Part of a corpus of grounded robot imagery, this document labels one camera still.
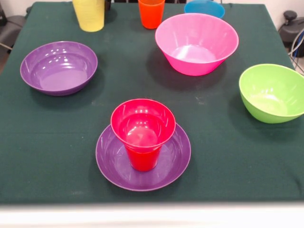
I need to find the green plastic bowl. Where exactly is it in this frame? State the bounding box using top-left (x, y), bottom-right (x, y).
top-left (238, 63), bottom-right (304, 124)

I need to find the tangled cable bundle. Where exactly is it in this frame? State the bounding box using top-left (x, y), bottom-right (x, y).
top-left (288, 27), bottom-right (304, 76)

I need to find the purple plastic bowl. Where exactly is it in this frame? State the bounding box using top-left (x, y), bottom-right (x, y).
top-left (19, 41), bottom-right (98, 97)
top-left (95, 123), bottom-right (191, 192)

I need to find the yellow plastic cup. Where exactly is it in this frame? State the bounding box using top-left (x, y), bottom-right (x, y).
top-left (72, 0), bottom-right (105, 33)

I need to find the dark green tablecloth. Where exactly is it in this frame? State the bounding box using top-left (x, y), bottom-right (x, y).
top-left (0, 1), bottom-right (304, 205)

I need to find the light blue plastic bowl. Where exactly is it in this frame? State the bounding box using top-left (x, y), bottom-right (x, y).
top-left (184, 0), bottom-right (226, 19)

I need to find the red plastic cup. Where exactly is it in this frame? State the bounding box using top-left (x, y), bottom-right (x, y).
top-left (124, 144), bottom-right (162, 172)

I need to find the large pink plastic bowl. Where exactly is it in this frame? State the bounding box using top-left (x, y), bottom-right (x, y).
top-left (155, 13), bottom-right (239, 76)

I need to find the small crimson plastic bowl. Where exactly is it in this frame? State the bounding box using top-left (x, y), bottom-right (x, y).
top-left (110, 98), bottom-right (177, 153)

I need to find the grey pedestal foot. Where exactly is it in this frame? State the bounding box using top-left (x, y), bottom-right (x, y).
top-left (0, 15), bottom-right (26, 48)
top-left (278, 10), bottom-right (304, 45)

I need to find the orange plastic cup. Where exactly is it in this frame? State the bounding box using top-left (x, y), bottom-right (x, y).
top-left (138, 0), bottom-right (166, 29)

